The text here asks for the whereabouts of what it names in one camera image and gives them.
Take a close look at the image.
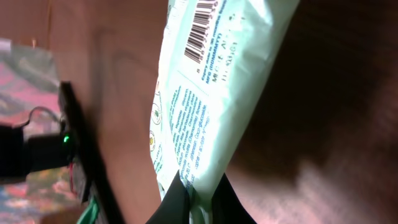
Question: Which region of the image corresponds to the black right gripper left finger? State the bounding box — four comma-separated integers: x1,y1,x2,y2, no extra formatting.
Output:
146,171,190,224

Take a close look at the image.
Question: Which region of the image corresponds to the mint green wipes pack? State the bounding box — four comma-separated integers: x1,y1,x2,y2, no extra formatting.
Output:
149,0,299,223

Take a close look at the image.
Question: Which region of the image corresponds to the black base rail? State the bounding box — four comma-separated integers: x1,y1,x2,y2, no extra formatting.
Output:
58,82,124,223

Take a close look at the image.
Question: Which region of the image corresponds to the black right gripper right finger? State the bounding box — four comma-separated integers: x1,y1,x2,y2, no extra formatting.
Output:
211,174,256,224

